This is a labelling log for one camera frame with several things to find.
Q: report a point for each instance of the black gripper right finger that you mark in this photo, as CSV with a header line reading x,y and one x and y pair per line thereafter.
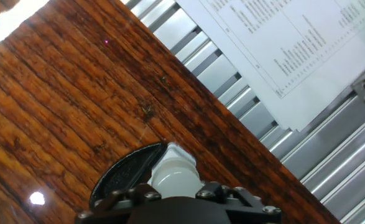
x,y
247,208

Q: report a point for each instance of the brown wooden board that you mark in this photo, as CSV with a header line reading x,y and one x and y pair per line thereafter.
x,y
92,109

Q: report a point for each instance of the printed white paper sheet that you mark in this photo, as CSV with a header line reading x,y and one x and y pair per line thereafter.
x,y
294,56

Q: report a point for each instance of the black C-clamp with steel screw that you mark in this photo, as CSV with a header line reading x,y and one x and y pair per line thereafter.
x,y
123,174

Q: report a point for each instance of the white light bulb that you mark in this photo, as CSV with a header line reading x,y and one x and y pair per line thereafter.
x,y
176,179

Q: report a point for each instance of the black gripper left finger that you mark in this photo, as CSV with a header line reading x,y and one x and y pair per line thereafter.
x,y
113,205

